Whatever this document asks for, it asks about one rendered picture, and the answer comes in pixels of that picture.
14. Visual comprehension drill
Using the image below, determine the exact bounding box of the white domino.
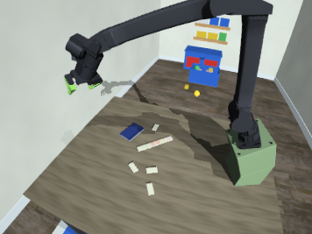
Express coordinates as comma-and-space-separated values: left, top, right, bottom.
146, 142, 156, 149
129, 163, 138, 173
137, 145, 147, 152
154, 139, 165, 145
146, 183, 154, 195
146, 167, 158, 174
163, 136, 173, 143

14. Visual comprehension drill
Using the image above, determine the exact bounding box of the blue flat rectangular pad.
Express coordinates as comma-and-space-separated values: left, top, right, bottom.
120, 123, 145, 141

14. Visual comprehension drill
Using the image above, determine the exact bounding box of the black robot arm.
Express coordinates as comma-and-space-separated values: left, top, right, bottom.
65, 0, 273, 150

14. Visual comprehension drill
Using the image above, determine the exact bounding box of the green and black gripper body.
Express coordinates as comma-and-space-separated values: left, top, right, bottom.
64, 63, 103, 85

